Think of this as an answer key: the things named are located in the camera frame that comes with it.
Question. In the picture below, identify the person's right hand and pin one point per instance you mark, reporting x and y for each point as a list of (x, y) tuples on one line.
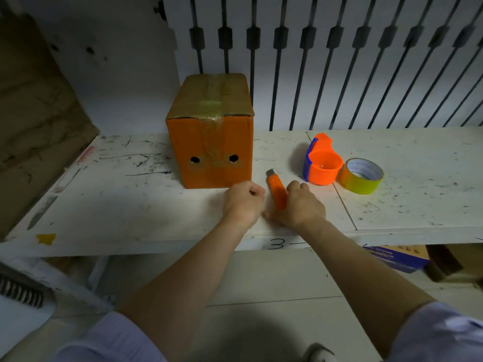
[(302, 211)]

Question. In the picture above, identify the person's left forearm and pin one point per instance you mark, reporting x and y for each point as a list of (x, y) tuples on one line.
[(181, 286)]

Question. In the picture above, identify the red label sticker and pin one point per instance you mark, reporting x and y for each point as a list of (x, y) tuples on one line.
[(85, 154)]

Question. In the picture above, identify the brown cardboard sheet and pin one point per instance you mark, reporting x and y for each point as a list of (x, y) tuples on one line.
[(34, 128)]

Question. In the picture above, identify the orange utility knife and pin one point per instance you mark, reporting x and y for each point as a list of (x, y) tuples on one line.
[(278, 192)]

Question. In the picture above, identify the white right sleeve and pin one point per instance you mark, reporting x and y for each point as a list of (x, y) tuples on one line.
[(441, 331)]

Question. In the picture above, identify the yellow tape roll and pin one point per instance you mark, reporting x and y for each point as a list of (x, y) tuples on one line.
[(358, 184)]

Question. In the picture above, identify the orange cardboard box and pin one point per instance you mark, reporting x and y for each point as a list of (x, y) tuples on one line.
[(211, 147)]

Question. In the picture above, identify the person's right forearm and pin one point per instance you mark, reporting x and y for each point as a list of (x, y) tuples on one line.
[(362, 282)]

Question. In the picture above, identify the orange blue tape dispenser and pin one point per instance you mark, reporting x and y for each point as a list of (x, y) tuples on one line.
[(324, 169)]

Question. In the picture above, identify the black radiator valve knob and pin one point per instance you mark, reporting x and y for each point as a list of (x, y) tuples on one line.
[(160, 9)]

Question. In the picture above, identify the person's left hand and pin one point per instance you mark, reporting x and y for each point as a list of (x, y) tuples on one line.
[(243, 203)]

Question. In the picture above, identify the white appliance with vent grille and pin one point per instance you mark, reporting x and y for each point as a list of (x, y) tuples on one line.
[(19, 324)]

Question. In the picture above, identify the blue and tan flat box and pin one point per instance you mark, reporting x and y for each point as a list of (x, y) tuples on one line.
[(400, 260)]

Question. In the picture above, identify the white shoe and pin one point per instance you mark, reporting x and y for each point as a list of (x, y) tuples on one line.
[(320, 354)]

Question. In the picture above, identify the dark brown carton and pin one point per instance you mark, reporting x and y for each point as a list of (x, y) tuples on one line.
[(445, 260)]

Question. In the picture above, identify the white perforated shelf post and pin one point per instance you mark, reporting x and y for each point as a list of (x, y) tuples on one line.
[(56, 282)]

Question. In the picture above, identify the white left sleeve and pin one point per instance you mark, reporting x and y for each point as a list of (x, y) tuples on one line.
[(113, 339)]

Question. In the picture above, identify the white sleeve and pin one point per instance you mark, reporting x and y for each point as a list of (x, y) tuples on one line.
[(441, 331), (113, 339)]

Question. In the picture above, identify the white slotted radiator panel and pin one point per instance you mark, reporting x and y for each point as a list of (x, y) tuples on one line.
[(211, 52)]

